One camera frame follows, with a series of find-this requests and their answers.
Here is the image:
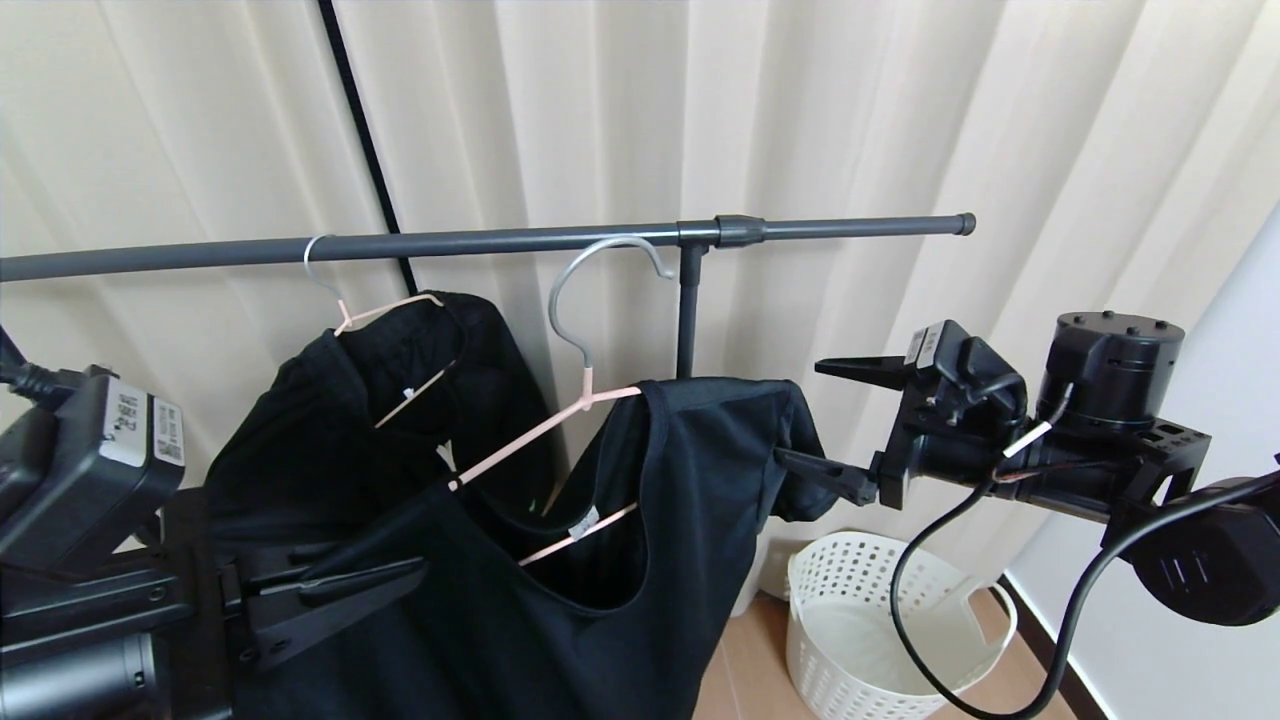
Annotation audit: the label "black clothes rack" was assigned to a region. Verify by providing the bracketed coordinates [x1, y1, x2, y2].
[0, 211, 976, 381]

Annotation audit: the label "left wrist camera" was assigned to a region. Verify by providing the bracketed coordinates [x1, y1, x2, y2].
[0, 365, 186, 571]

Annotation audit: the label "black shorts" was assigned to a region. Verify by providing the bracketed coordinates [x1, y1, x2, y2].
[205, 290, 561, 561]

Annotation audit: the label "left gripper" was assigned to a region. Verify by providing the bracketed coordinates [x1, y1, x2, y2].
[0, 488, 431, 720]

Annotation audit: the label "black garment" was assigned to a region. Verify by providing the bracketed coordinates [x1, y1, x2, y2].
[235, 377, 841, 720]

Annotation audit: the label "black cable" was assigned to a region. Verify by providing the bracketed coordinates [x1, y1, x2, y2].
[0, 325, 61, 411]
[888, 468, 1280, 720]

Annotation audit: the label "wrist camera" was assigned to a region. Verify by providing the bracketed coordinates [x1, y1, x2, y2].
[0, 365, 186, 571]
[903, 320, 1029, 431]

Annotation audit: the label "white laundry basket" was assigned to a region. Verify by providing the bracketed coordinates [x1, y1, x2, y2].
[785, 530, 1019, 720]

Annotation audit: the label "white curtain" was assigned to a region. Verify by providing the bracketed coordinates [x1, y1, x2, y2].
[0, 0, 401, 501]
[335, 0, 1280, 621]

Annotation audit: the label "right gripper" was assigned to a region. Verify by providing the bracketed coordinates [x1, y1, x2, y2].
[773, 355, 1021, 511]

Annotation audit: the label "pink clothes hanger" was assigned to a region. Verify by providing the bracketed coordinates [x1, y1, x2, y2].
[447, 235, 676, 568]
[302, 235, 461, 431]

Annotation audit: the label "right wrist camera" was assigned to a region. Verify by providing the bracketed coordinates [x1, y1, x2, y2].
[903, 320, 1029, 431]

